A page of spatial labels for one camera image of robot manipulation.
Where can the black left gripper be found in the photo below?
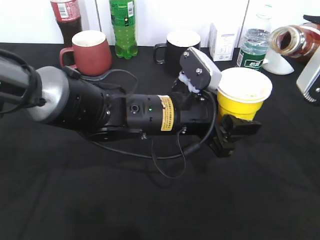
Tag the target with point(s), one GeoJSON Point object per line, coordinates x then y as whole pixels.
{"type": "Point", "coordinates": [197, 114]}

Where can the yellow white paper cup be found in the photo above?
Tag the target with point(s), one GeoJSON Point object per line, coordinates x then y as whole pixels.
{"type": "Point", "coordinates": [241, 92]}

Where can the brown Nescafe coffee bottle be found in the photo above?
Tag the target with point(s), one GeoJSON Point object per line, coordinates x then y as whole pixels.
{"type": "Point", "coordinates": [296, 41]}

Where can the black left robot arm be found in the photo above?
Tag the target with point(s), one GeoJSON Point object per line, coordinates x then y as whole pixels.
{"type": "Point", "coordinates": [103, 112]}

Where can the white ceramic cup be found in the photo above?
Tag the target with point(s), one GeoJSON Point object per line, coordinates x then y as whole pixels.
{"type": "Point", "coordinates": [276, 64]}

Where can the green Sprite bottle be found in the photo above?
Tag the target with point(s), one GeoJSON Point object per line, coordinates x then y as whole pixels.
{"type": "Point", "coordinates": [123, 19]}

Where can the clear green-label water bottle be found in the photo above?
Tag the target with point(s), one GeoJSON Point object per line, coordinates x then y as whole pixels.
{"type": "Point", "coordinates": [255, 43]}

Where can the white milk carton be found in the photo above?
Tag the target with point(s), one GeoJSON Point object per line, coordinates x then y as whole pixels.
{"type": "Point", "coordinates": [222, 41]}

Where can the black ceramic mug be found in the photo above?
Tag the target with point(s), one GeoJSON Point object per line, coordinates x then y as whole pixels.
{"type": "Point", "coordinates": [177, 42]}

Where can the red-brown ceramic mug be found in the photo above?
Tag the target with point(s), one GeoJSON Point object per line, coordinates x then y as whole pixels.
{"type": "Point", "coordinates": [91, 53]}

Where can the Coca-Cola bottle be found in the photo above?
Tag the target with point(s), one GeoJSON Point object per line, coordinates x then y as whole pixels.
{"type": "Point", "coordinates": [68, 17]}

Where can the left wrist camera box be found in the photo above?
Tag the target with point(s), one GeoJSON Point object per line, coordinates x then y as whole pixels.
{"type": "Point", "coordinates": [198, 71]}

